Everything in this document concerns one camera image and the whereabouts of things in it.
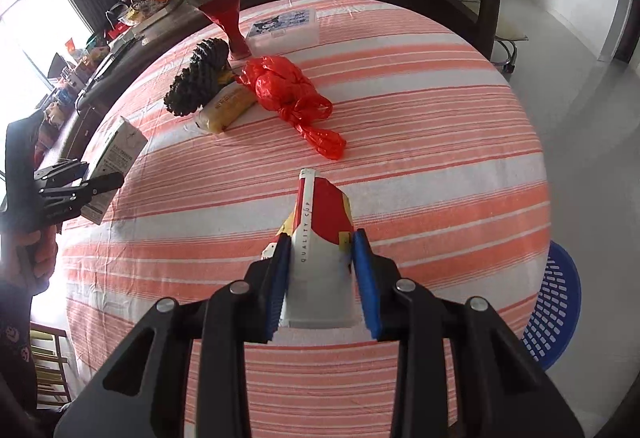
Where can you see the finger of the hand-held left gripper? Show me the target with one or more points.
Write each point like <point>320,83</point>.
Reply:
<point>85,193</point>
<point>60,171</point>

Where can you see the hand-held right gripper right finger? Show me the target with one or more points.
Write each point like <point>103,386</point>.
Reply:
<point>367,288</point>

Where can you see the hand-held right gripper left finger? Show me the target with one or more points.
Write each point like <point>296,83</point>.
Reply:
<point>279,288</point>

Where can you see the red white paper cup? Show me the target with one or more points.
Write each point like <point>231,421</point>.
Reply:
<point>320,268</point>

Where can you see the green white milk carton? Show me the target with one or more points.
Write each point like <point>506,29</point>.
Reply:
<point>117,152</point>

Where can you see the blue plastic basket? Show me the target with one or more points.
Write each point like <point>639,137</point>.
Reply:
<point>552,308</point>

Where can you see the red snack packet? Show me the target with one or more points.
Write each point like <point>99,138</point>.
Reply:
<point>227,15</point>

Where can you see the white tissue packet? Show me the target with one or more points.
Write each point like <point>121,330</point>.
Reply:
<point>282,27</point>

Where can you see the person's left forearm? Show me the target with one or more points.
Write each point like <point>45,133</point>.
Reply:
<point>15,343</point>

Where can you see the person's left hand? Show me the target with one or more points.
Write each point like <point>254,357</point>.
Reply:
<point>46,253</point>

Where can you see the cluster of small bottles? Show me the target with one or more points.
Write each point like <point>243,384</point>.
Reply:
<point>75,72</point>

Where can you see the red white striped tablecloth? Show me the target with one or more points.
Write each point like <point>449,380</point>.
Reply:
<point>400,157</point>

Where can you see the yellow biscuit packet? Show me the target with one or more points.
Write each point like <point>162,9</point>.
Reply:
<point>227,107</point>

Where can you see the wooden chair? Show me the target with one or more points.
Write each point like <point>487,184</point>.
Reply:
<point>50,363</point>

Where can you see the fruit tray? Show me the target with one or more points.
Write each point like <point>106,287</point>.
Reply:
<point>155,2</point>

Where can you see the red plastic bag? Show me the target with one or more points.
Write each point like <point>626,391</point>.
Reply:
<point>280,87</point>

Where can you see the small metal stool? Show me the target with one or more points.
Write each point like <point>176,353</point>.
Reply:
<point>510,50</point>

